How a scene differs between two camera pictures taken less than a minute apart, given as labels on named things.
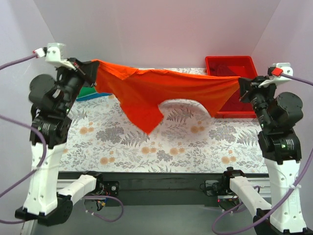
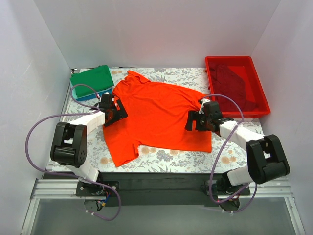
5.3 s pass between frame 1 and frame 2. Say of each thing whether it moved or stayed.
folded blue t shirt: stayed
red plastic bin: stayed
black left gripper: moved
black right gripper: moved
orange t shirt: moved
